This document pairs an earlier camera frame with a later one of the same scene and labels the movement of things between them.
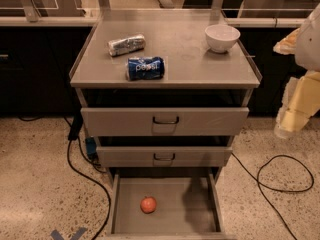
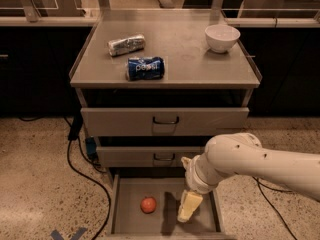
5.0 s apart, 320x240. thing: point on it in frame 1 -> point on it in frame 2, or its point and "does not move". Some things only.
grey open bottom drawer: x=188 y=205 does not move
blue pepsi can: x=145 y=68 does not move
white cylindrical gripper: x=309 y=47 -> x=192 y=178
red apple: x=148 y=204 does not move
